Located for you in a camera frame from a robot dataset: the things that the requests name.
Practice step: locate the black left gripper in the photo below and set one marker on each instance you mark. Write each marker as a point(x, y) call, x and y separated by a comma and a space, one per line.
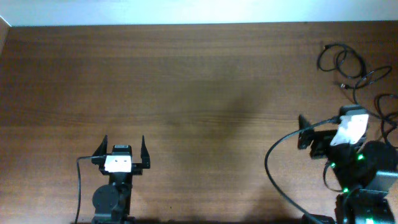
point(135, 170)

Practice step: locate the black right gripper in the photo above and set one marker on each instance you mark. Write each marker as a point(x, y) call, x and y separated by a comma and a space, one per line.
point(319, 143)

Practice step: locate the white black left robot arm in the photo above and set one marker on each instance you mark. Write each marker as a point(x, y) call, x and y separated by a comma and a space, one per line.
point(112, 201)

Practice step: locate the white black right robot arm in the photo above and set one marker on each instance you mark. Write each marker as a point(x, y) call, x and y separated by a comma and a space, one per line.
point(365, 170)

